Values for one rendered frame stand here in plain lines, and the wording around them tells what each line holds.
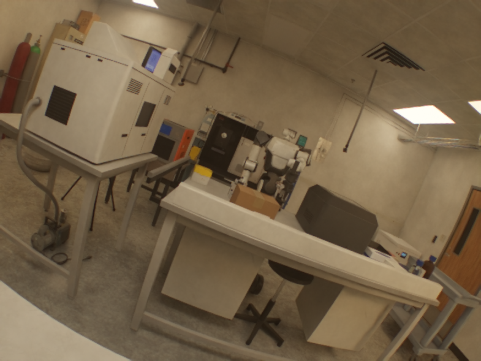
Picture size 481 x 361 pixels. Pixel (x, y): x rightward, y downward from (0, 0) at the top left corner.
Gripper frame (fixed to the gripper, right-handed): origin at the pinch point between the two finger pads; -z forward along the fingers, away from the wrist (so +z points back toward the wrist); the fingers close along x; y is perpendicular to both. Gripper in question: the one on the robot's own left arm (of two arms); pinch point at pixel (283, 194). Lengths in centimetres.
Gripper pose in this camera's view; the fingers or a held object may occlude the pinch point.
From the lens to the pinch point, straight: 197.8
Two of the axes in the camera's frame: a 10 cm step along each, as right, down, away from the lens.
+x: -4.6, -3.5, 8.2
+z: 3.9, -9.0, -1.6
